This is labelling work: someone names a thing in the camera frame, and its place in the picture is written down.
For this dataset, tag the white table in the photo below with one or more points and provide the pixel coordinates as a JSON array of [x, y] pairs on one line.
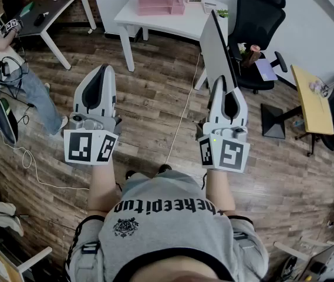
[[169, 22]]

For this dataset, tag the purple folder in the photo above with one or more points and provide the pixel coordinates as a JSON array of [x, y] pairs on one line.
[[266, 70]]

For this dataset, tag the white calculator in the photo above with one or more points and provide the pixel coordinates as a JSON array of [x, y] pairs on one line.
[[210, 7]]

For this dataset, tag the black office chair with headrest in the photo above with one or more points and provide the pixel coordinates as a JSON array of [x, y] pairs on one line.
[[257, 13]]

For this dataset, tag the dark desk with white legs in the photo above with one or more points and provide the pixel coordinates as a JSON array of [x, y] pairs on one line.
[[64, 1]]

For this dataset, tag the person's left forearm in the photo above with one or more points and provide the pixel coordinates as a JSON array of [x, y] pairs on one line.
[[102, 187]]

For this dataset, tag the small green potted plant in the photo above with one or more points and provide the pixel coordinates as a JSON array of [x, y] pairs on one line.
[[223, 13]]

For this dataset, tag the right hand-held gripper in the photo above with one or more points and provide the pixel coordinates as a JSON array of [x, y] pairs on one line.
[[231, 154]]

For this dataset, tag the black device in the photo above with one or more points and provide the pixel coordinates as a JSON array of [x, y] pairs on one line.
[[40, 19]]

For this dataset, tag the green book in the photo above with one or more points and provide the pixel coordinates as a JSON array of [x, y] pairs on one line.
[[27, 9]]

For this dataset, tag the person's right forearm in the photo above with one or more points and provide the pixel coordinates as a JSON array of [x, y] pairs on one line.
[[221, 192]]

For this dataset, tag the black high-back chair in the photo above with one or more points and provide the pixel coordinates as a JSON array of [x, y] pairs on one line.
[[11, 1]]

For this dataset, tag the yellow table with black base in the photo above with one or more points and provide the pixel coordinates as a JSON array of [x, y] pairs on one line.
[[310, 107]]

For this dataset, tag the person's right shoe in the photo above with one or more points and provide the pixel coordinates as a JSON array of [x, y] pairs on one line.
[[165, 168]]

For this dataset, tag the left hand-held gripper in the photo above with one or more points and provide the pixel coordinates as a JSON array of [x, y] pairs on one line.
[[78, 147]]

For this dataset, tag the cluttered work desk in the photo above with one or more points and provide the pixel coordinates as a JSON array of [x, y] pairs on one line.
[[319, 263]]

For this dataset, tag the person's grey shirt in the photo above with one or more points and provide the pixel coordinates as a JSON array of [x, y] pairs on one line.
[[169, 231]]

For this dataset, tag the flower bouquet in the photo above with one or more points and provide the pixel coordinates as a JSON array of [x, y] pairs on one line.
[[249, 53]]

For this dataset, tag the person's shoe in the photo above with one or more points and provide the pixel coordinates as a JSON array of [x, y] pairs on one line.
[[165, 168], [130, 174]]

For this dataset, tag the person's left shoe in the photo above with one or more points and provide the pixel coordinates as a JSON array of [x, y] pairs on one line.
[[130, 174]]

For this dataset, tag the pink artificial flowers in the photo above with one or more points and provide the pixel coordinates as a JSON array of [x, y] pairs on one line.
[[316, 87]]

